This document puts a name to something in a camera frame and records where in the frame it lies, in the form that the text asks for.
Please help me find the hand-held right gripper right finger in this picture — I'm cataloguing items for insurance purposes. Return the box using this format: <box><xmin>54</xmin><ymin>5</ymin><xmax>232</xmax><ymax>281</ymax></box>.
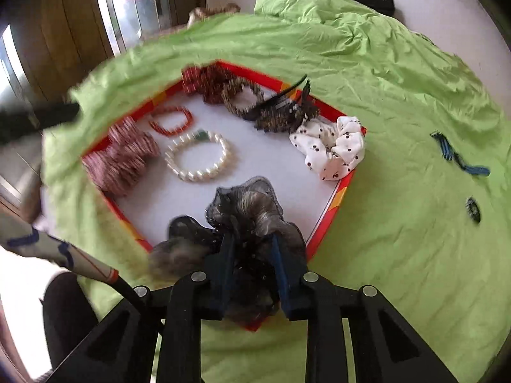
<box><xmin>267</xmin><ymin>233</ymin><xmax>460</xmax><ymax>383</ymax></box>

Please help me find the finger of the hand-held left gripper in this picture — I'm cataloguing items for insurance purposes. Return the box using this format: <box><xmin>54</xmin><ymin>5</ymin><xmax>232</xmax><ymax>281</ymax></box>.
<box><xmin>0</xmin><ymin>101</ymin><xmax>80</xmax><ymax>144</ymax></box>

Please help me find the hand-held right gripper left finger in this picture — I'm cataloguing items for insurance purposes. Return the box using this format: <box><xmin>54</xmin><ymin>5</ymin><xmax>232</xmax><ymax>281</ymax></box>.
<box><xmin>48</xmin><ymin>231</ymin><xmax>240</xmax><ymax>383</ymax></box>

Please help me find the grey sheer scrunchie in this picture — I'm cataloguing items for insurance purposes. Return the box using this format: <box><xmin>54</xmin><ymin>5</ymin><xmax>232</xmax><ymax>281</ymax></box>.
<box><xmin>149</xmin><ymin>176</ymin><xmax>308</xmax><ymax>326</ymax></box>

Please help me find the pink striped scrunchie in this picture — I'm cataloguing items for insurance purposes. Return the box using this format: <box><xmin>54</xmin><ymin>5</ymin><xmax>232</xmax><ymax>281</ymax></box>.
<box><xmin>82</xmin><ymin>116</ymin><xmax>160</xmax><ymax>198</ymax></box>

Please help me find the red-rimmed white tray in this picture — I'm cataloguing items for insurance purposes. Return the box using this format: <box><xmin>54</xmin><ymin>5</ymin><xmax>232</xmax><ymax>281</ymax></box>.
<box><xmin>81</xmin><ymin>60</ymin><xmax>367</xmax><ymax>333</ymax></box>

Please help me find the white pearl bracelet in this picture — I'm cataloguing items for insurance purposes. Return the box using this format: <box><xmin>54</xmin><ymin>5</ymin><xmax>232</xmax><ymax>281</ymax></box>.
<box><xmin>164</xmin><ymin>130</ymin><xmax>231</xmax><ymax>183</ymax></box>

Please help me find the red bead bracelet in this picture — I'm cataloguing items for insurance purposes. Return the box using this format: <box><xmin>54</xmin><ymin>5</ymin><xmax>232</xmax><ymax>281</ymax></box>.
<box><xmin>149</xmin><ymin>106</ymin><xmax>194</xmax><ymax>136</ymax></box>

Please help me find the white dotted scrunchie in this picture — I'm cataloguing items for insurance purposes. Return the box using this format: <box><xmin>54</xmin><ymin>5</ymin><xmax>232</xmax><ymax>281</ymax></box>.
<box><xmin>289</xmin><ymin>116</ymin><xmax>367</xmax><ymax>182</ymax></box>

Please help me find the black hair claw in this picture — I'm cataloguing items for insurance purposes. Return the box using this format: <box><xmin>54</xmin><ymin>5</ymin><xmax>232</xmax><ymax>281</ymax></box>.
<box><xmin>243</xmin><ymin>74</ymin><xmax>322</xmax><ymax>133</ymax></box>

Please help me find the brown patterned hair tie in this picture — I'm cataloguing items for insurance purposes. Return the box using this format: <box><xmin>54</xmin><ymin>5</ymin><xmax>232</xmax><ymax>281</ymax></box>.
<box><xmin>221</xmin><ymin>78</ymin><xmax>266</xmax><ymax>119</ymax></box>

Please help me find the dark red scrunchie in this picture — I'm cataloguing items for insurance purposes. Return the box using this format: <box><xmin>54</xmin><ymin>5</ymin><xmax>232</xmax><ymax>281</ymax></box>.
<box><xmin>181</xmin><ymin>65</ymin><xmax>240</xmax><ymax>104</ymax></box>

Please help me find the wooden door with glass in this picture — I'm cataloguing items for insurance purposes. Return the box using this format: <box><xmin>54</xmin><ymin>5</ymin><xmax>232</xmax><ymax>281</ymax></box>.
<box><xmin>0</xmin><ymin>0</ymin><xmax>208</xmax><ymax>216</ymax></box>

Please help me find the green bed sheet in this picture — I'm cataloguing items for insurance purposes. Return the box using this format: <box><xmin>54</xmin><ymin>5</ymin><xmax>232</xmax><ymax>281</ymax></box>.
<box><xmin>42</xmin><ymin>0</ymin><xmax>507</xmax><ymax>383</ymax></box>

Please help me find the beige patterned cloth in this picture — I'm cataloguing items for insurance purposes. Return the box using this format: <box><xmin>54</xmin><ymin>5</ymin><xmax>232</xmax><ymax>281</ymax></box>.
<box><xmin>187</xmin><ymin>3</ymin><xmax>241</xmax><ymax>28</ymax></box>

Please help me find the small dark hair clip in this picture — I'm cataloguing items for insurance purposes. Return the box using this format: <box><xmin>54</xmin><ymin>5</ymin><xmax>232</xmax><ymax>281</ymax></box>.
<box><xmin>465</xmin><ymin>196</ymin><xmax>482</xmax><ymax>224</ymax></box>

